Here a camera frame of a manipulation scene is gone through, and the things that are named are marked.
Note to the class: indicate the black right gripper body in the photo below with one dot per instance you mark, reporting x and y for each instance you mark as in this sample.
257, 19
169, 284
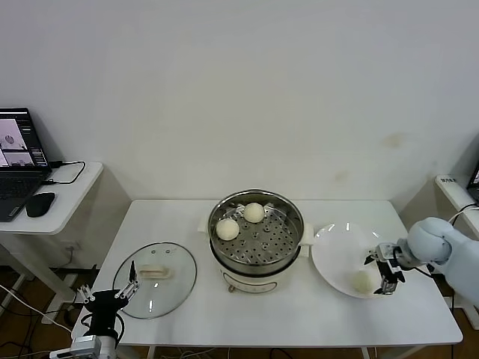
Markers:
391, 273

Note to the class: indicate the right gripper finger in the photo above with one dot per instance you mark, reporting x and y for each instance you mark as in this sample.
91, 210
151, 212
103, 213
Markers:
370, 258
384, 290

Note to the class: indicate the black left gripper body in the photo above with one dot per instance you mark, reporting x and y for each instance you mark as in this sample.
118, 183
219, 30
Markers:
106, 308

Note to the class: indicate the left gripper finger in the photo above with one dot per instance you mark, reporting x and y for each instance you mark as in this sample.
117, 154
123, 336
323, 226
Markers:
86, 294
132, 276

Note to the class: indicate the white steamed baozi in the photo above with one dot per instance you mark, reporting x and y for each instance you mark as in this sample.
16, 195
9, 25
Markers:
253, 212
227, 229
362, 282

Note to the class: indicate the round glass pot lid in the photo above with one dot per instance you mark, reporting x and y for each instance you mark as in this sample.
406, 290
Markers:
168, 254

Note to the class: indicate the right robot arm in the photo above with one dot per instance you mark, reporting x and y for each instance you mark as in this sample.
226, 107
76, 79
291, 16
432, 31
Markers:
430, 239

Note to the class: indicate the stainless steel steamer basket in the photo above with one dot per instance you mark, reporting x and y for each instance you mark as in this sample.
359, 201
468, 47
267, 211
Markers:
269, 243

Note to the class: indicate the white round plate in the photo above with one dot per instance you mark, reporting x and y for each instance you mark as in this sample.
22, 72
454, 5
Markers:
337, 254

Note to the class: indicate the white side table with mouse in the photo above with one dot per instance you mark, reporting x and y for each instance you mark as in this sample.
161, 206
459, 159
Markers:
71, 202

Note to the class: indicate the black computer mouse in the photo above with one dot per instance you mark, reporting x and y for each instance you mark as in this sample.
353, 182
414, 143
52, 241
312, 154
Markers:
39, 205

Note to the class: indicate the cream electric cooking pot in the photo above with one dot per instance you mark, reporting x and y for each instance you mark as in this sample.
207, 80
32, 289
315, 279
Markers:
250, 280

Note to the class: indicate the black laptop at picture edge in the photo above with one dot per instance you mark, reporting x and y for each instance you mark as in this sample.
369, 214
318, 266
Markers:
474, 183

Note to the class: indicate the black laptop with lit screen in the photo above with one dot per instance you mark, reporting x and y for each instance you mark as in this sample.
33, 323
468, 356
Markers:
18, 183

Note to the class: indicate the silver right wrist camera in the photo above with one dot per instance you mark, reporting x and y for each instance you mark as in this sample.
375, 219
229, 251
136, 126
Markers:
386, 251

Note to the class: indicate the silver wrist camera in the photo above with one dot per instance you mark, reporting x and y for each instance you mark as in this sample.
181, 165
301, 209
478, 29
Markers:
386, 251
84, 344

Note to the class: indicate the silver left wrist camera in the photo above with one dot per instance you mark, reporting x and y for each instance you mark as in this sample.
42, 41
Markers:
84, 344

